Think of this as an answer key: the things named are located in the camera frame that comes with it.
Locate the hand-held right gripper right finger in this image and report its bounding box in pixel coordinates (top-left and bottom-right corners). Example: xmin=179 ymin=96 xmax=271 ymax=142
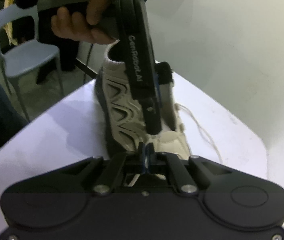
xmin=148 ymin=142 xmax=235 ymax=196

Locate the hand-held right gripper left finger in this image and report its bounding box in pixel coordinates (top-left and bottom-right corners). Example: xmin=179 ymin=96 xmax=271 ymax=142
xmin=57 ymin=142 xmax=147 ymax=196

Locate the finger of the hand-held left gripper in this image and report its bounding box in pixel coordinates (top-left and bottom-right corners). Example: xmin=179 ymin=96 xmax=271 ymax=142
xmin=142 ymin=96 xmax=163 ymax=135

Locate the beige shoe with black sole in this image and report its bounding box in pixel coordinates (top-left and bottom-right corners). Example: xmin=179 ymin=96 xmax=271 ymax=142
xmin=93 ymin=40 xmax=192 ymax=180

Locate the cream shoelace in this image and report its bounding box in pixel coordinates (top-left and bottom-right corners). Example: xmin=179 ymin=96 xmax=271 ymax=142
xmin=176 ymin=102 xmax=224 ymax=164

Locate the person's left hand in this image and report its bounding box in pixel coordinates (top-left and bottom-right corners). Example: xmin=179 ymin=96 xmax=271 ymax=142
xmin=42 ymin=0 xmax=119 ymax=45

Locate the light blue plastic chair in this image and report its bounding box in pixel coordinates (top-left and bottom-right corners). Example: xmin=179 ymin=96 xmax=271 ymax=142
xmin=0 ymin=4 xmax=65 ymax=122

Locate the black cable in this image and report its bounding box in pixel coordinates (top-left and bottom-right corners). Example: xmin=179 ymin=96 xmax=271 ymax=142
xmin=83 ymin=42 xmax=93 ymax=83

